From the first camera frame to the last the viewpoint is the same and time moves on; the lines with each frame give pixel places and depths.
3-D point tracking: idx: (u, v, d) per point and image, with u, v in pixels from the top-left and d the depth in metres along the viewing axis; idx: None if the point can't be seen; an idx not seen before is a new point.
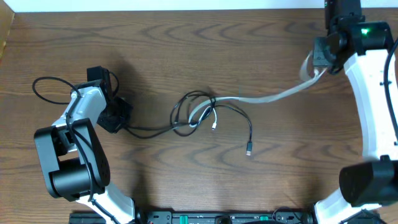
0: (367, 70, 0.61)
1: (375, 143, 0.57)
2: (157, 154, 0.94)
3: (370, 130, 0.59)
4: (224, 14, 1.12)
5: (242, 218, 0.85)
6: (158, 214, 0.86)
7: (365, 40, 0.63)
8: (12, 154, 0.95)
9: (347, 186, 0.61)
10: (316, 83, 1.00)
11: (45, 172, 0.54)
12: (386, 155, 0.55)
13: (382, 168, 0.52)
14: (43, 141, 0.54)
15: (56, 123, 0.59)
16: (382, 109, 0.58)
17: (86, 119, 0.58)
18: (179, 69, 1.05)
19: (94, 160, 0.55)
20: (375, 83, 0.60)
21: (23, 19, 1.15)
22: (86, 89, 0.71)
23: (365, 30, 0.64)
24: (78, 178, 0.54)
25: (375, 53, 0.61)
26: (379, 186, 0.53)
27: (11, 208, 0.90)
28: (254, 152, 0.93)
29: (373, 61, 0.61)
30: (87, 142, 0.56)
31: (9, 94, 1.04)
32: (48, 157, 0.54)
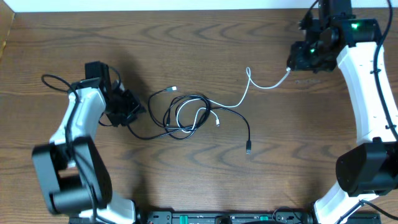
0: (357, 61, 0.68)
1: (368, 126, 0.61)
2: (157, 154, 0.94)
3: (363, 116, 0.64)
4: (224, 14, 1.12)
5: (242, 218, 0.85)
6: (158, 214, 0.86)
7: (356, 33, 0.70)
8: (12, 154, 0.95)
9: (342, 175, 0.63)
10: (316, 83, 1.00)
11: (45, 192, 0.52)
12: (378, 137, 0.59)
13: (375, 150, 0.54)
14: (41, 160, 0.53)
15: (55, 139, 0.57)
16: (372, 96, 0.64)
17: (88, 139, 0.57)
18: (179, 69, 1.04)
19: (96, 179, 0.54)
20: (365, 72, 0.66)
21: (23, 19, 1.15)
22: (84, 92, 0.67)
23: (355, 25, 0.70)
24: (78, 197, 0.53)
25: (365, 46, 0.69)
26: (372, 168, 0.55)
27: (10, 208, 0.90)
28: (254, 152, 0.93)
29: (364, 53, 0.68)
30: (90, 163, 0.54)
31: (9, 94, 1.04)
32: (48, 174, 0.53)
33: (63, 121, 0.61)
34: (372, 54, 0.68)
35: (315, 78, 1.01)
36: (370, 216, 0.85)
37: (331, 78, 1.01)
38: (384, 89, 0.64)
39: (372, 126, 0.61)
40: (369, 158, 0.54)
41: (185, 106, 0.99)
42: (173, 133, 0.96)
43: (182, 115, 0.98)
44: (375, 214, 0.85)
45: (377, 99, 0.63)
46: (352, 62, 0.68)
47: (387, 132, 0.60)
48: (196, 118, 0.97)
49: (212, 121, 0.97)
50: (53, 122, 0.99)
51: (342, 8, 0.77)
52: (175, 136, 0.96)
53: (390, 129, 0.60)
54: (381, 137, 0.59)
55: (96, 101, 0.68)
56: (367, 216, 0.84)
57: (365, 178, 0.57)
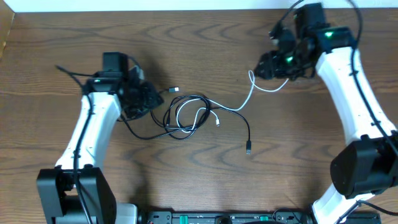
0: (335, 65, 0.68)
1: (354, 124, 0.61)
2: (157, 154, 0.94)
3: (349, 115, 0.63)
4: (224, 14, 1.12)
5: (242, 218, 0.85)
6: (158, 214, 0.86)
7: (331, 40, 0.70)
8: (12, 154, 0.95)
9: (337, 178, 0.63)
10: (316, 83, 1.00)
11: (47, 217, 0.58)
12: (365, 134, 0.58)
13: (364, 146, 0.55)
14: (46, 186, 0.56)
15: (63, 164, 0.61)
16: (354, 96, 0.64)
17: (94, 171, 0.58)
18: (179, 69, 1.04)
19: (99, 213, 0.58)
20: (344, 75, 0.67)
21: (23, 19, 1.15)
22: (99, 101, 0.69)
23: (329, 33, 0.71)
24: (81, 222, 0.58)
25: (342, 51, 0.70)
26: (364, 166, 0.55)
27: (11, 208, 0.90)
28: (254, 152, 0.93)
29: (340, 59, 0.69)
30: (92, 197, 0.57)
31: (9, 94, 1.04)
32: (51, 200, 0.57)
33: (75, 142, 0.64)
34: (349, 58, 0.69)
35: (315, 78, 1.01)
36: (370, 216, 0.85)
37: None
38: (364, 89, 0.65)
39: (358, 125, 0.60)
40: (359, 155, 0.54)
41: (185, 106, 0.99)
42: (173, 133, 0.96)
43: (182, 115, 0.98)
44: (375, 214, 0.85)
45: (359, 98, 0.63)
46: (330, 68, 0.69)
47: (372, 129, 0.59)
48: (196, 119, 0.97)
49: (212, 121, 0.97)
50: (53, 123, 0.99)
51: (316, 19, 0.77)
52: (175, 136, 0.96)
53: (375, 126, 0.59)
54: (369, 133, 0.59)
55: (108, 116, 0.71)
56: (367, 216, 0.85)
57: (360, 177, 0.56)
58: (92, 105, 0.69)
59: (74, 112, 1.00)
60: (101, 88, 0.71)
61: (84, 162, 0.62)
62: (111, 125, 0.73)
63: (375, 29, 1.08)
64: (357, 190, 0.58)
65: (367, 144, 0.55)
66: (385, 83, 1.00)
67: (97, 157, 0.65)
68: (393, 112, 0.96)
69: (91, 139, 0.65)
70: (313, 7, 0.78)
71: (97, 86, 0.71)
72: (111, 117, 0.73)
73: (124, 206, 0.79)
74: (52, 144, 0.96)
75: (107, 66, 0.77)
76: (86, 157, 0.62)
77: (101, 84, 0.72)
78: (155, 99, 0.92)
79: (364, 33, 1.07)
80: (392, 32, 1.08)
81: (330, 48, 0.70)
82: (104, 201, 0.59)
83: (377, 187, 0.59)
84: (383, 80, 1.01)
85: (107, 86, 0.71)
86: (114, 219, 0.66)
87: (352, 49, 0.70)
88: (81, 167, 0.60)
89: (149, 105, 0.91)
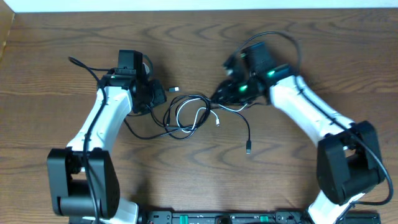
0: (283, 93, 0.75)
1: (318, 129, 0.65)
2: (157, 154, 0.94)
3: (310, 126, 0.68)
4: (224, 14, 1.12)
5: (242, 218, 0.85)
6: (158, 214, 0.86)
7: (275, 78, 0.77)
8: (12, 154, 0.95)
9: (325, 189, 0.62)
10: (315, 83, 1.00)
11: (53, 195, 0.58)
12: (328, 132, 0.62)
13: (331, 144, 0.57)
14: (56, 165, 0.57)
15: (73, 145, 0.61)
16: (308, 109, 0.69)
17: (104, 152, 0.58)
18: (179, 69, 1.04)
19: (104, 196, 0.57)
20: (293, 96, 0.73)
21: (23, 19, 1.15)
22: (114, 93, 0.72)
23: (272, 71, 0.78)
24: (84, 205, 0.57)
25: (286, 80, 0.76)
26: (339, 163, 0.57)
27: (11, 208, 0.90)
28: (254, 152, 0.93)
29: (285, 86, 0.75)
30: (100, 178, 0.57)
31: (9, 94, 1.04)
32: (58, 180, 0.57)
33: (86, 127, 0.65)
34: (291, 83, 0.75)
35: (314, 78, 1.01)
36: (370, 215, 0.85)
37: (330, 78, 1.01)
38: (315, 100, 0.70)
39: (319, 129, 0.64)
40: (329, 154, 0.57)
41: (185, 106, 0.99)
42: (173, 133, 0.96)
43: (183, 115, 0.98)
44: (375, 214, 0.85)
45: (312, 108, 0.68)
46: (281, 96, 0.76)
47: (332, 127, 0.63)
48: (196, 119, 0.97)
49: (212, 121, 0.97)
50: (53, 123, 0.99)
51: (261, 58, 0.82)
52: (175, 135, 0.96)
53: (333, 124, 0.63)
54: (333, 131, 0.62)
55: (120, 106, 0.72)
56: (367, 216, 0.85)
57: (341, 176, 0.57)
58: (107, 96, 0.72)
59: (74, 112, 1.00)
60: (117, 83, 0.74)
61: (94, 144, 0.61)
62: (122, 119, 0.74)
63: (375, 29, 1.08)
64: (349, 192, 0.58)
65: (334, 140, 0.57)
66: (385, 83, 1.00)
67: (107, 142, 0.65)
68: (392, 112, 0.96)
69: (102, 124, 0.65)
70: (256, 46, 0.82)
71: (112, 81, 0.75)
72: (123, 111, 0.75)
73: (127, 202, 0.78)
74: (52, 144, 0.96)
75: (122, 62, 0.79)
76: (97, 139, 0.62)
77: (117, 80, 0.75)
78: (163, 94, 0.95)
79: (364, 33, 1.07)
80: (392, 32, 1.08)
81: (275, 81, 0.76)
82: (111, 186, 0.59)
83: (364, 185, 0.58)
84: (382, 80, 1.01)
85: (122, 82, 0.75)
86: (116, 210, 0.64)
87: (294, 78, 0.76)
88: (89, 150, 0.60)
89: (156, 101, 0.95)
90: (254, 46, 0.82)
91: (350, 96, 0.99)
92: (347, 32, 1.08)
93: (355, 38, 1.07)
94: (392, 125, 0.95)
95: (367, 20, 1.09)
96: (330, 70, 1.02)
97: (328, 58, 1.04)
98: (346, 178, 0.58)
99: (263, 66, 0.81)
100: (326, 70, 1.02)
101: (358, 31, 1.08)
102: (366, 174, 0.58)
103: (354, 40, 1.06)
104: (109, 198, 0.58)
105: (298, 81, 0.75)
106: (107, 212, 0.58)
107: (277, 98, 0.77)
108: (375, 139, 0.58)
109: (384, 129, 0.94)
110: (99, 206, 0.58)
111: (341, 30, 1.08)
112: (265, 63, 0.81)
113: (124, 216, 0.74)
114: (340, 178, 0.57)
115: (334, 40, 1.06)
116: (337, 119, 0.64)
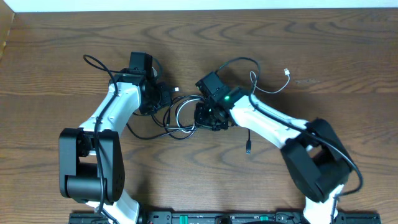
0: (240, 111, 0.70)
1: (277, 138, 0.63)
2: (157, 154, 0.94)
3: (273, 138, 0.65)
4: (224, 14, 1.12)
5: (242, 218, 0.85)
6: (158, 214, 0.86)
7: (231, 101, 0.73)
8: (12, 154, 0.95)
9: (305, 190, 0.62)
10: (316, 83, 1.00)
11: (61, 173, 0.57)
12: (288, 139, 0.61)
13: (291, 147, 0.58)
14: (67, 143, 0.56)
15: (85, 127, 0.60)
16: (265, 121, 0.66)
17: (114, 132, 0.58)
18: (179, 69, 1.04)
19: (111, 176, 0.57)
20: (249, 112, 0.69)
21: (23, 20, 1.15)
22: (125, 87, 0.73)
23: (227, 96, 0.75)
24: (90, 186, 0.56)
25: (241, 101, 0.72)
26: (305, 163, 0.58)
27: (11, 208, 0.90)
28: (254, 152, 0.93)
29: (240, 106, 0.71)
30: (107, 157, 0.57)
31: (9, 94, 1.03)
32: (68, 158, 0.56)
33: (97, 112, 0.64)
34: (247, 101, 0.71)
35: (314, 78, 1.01)
36: (370, 216, 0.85)
37: (330, 78, 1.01)
38: (270, 111, 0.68)
39: (279, 137, 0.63)
40: (291, 157, 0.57)
41: (185, 106, 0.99)
42: (173, 133, 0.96)
43: (182, 116, 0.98)
44: (375, 214, 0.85)
45: (268, 120, 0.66)
46: (239, 115, 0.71)
47: (290, 132, 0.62)
48: None
49: None
50: (53, 123, 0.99)
51: (215, 85, 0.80)
52: (176, 135, 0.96)
53: (290, 129, 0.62)
54: (290, 135, 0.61)
55: (130, 98, 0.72)
56: (367, 216, 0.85)
57: (311, 173, 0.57)
58: (119, 89, 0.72)
59: (74, 112, 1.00)
60: (129, 81, 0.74)
61: (106, 127, 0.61)
62: (130, 114, 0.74)
63: (375, 29, 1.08)
64: (325, 188, 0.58)
65: (293, 143, 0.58)
66: (385, 83, 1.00)
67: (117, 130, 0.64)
68: (392, 112, 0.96)
69: (114, 112, 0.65)
70: (207, 76, 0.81)
71: (125, 79, 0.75)
72: (132, 104, 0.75)
73: (130, 198, 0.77)
74: (53, 144, 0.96)
75: (133, 63, 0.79)
76: (108, 123, 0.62)
77: (129, 78, 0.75)
78: (168, 96, 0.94)
79: (364, 33, 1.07)
80: (392, 32, 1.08)
81: (232, 104, 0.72)
82: (117, 167, 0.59)
83: (337, 178, 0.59)
84: (383, 80, 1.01)
85: (134, 80, 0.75)
86: (120, 195, 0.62)
87: (248, 96, 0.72)
88: (101, 130, 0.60)
89: (163, 103, 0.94)
90: (206, 77, 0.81)
91: (351, 96, 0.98)
92: (347, 32, 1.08)
93: (355, 38, 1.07)
94: (392, 125, 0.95)
95: (368, 20, 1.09)
96: (331, 70, 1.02)
97: (328, 58, 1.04)
98: (315, 176, 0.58)
99: (219, 94, 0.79)
100: (326, 70, 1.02)
101: (359, 31, 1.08)
102: (335, 167, 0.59)
103: (354, 40, 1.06)
104: (114, 180, 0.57)
105: (251, 98, 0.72)
106: (111, 195, 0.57)
107: (238, 119, 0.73)
108: (331, 130, 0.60)
109: (383, 130, 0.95)
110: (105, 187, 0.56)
111: (341, 30, 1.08)
112: (221, 90, 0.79)
113: (124, 210, 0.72)
114: (310, 177, 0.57)
115: (334, 40, 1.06)
116: (293, 121, 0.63)
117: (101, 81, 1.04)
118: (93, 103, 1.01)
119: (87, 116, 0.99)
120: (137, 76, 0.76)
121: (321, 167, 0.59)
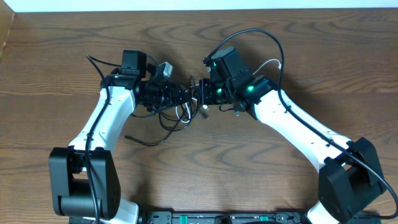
0: (270, 108, 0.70)
1: (312, 152, 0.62)
2: (157, 154, 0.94)
3: (306, 148, 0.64)
4: (224, 14, 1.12)
5: (242, 219, 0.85)
6: (158, 214, 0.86)
7: (255, 94, 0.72)
8: (12, 154, 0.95)
9: (328, 208, 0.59)
10: (316, 83, 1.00)
11: (54, 194, 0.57)
12: (327, 157, 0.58)
13: (333, 170, 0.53)
14: (58, 163, 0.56)
15: (76, 144, 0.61)
16: (300, 129, 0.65)
17: (105, 151, 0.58)
18: (179, 70, 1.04)
19: (104, 196, 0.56)
20: (281, 115, 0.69)
21: (23, 19, 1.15)
22: (117, 93, 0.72)
23: (251, 87, 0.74)
24: (85, 205, 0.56)
25: (269, 97, 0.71)
26: (343, 186, 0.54)
27: (11, 208, 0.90)
28: (254, 152, 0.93)
29: (269, 104, 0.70)
30: (100, 178, 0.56)
31: (9, 94, 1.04)
32: (60, 177, 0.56)
33: (89, 126, 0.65)
34: (278, 99, 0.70)
35: (314, 78, 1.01)
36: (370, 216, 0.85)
37: (330, 78, 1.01)
38: (305, 117, 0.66)
39: (317, 155, 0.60)
40: (332, 181, 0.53)
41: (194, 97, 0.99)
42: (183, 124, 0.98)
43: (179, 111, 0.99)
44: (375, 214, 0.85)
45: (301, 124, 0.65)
46: (267, 113, 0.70)
47: (330, 149, 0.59)
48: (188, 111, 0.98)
49: (214, 122, 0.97)
50: (53, 123, 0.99)
51: (237, 67, 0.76)
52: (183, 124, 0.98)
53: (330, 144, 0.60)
54: (330, 154, 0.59)
55: (124, 103, 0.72)
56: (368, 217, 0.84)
57: (346, 197, 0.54)
58: (110, 96, 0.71)
59: (74, 112, 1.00)
60: (120, 83, 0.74)
61: (97, 144, 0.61)
62: (125, 119, 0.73)
63: (375, 29, 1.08)
64: (354, 211, 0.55)
65: (334, 167, 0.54)
66: (385, 83, 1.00)
67: (110, 143, 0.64)
68: (392, 112, 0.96)
69: (105, 124, 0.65)
70: (227, 55, 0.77)
71: (116, 81, 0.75)
72: (127, 110, 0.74)
73: (129, 202, 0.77)
74: (53, 144, 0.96)
75: (125, 62, 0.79)
76: (99, 139, 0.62)
77: (121, 80, 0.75)
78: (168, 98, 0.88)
79: (364, 33, 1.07)
80: (392, 31, 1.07)
81: (258, 98, 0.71)
82: (111, 185, 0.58)
83: (367, 199, 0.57)
84: (383, 80, 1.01)
85: (126, 83, 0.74)
86: (117, 208, 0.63)
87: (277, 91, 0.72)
88: (92, 149, 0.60)
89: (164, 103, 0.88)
90: (226, 55, 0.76)
91: (350, 96, 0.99)
92: (348, 32, 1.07)
93: (355, 38, 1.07)
94: (392, 125, 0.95)
95: (367, 19, 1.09)
96: (331, 70, 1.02)
97: (328, 58, 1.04)
98: (349, 200, 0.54)
99: (240, 77, 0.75)
100: (326, 70, 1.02)
101: (359, 31, 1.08)
102: (368, 188, 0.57)
103: (354, 40, 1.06)
104: (109, 200, 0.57)
105: (282, 96, 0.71)
106: (107, 213, 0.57)
107: (262, 116, 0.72)
108: (375, 155, 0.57)
109: (384, 130, 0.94)
110: (100, 206, 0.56)
111: (341, 30, 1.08)
112: (243, 73, 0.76)
113: (124, 217, 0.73)
114: (346, 201, 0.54)
115: (334, 41, 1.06)
116: (334, 139, 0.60)
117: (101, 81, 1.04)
118: (93, 103, 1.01)
119: (87, 116, 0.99)
120: (129, 78, 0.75)
121: (355, 190, 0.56)
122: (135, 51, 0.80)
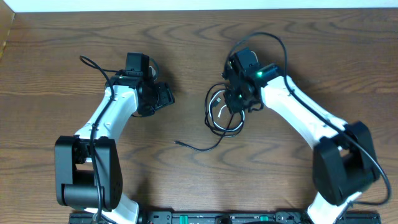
0: (274, 92, 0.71)
1: (311, 132, 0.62)
2: (157, 154, 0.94)
3: (304, 128, 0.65)
4: (224, 14, 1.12)
5: (242, 218, 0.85)
6: (158, 214, 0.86)
7: (263, 79, 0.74)
8: (12, 154, 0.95)
9: (321, 191, 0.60)
10: (316, 83, 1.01)
11: (58, 183, 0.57)
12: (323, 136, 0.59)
13: (326, 147, 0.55)
14: (63, 151, 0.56)
15: (81, 134, 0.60)
16: (298, 110, 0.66)
17: (109, 140, 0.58)
18: (179, 69, 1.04)
19: (107, 183, 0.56)
20: (285, 98, 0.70)
21: (23, 19, 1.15)
22: (122, 90, 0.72)
23: (260, 72, 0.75)
24: (89, 194, 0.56)
25: (275, 81, 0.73)
26: (337, 166, 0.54)
27: (10, 208, 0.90)
28: (254, 152, 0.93)
29: (276, 87, 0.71)
30: (104, 165, 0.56)
31: (9, 93, 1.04)
32: (64, 166, 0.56)
33: (92, 119, 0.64)
34: (283, 84, 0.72)
35: (313, 78, 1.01)
36: (370, 216, 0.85)
37: (330, 78, 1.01)
38: (305, 100, 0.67)
39: (313, 130, 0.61)
40: (325, 157, 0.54)
41: None
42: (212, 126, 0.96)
43: (179, 110, 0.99)
44: (375, 214, 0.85)
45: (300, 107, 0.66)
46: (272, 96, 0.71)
47: (326, 128, 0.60)
48: (223, 107, 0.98)
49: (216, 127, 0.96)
50: (53, 123, 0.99)
51: (248, 61, 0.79)
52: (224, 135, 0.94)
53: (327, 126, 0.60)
54: (327, 132, 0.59)
55: (129, 101, 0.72)
56: (367, 216, 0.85)
57: (338, 173, 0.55)
58: (115, 93, 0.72)
59: (74, 112, 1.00)
60: (125, 83, 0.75)
61: (102, 134, 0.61)
62: (127, 116, 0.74)
63: (375, 28, 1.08)
64: (345, 193, 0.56)
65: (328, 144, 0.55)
66: (385, 83, 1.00)
67: (114, 135, 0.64)
68: (392, 112, 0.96)
69: (109, 117, 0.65)
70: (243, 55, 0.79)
71: (121, 81, 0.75)
72: (130, 108, 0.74)
73: (129, 200, 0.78)
74: (53, 144, 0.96)
75: (129, 64, 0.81)
76: (104, 129, 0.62)
77: (125, 80, 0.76)
78: (166, 99, 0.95)
79: (365, 33, 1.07)
80: (392, 31, 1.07)
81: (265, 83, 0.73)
82: (114, 175, 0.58)
83: (361, 184, 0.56)
84: (383, 80, 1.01)
85: (130, 83, 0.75)
86: (119, 199, 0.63)
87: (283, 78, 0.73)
88: (96, 138, 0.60)
89: (160, 103, 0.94)
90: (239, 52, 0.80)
91: (350, 96, 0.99)
92: (347, 33, 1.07)
93: (354, 38, 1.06)
94: (392, 125, 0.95)
95: (368, 19, 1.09)
96: (331, 70, 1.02)
97: (328, 58, 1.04)
98: (339, 179, 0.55)
99: None
100: (326, 70, 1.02)
101: (359, 31, 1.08)
102: (361, 173, 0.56)
103: (354, 40, 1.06)
104: (112, 188, 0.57)
105: (287, 81, 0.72)
106: (109, 203, 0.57)
107: (267, 99, 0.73)
108: (369, 139, 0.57)
109: (383, 130, 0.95)
110: (103, 196, 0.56)
111: (341, 30, 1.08)
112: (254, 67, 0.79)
113: (125, 214, 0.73)
114: (334, 172, 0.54)
115: (334, 40, 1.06)
116: (331, 119, 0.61)
117: (100, 81, 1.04)
118: (93, 103, 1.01)
119: (87, 116, 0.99)
120: (133, 78, 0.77)
121: (349, 172, 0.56)
122: (138, 54, 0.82)
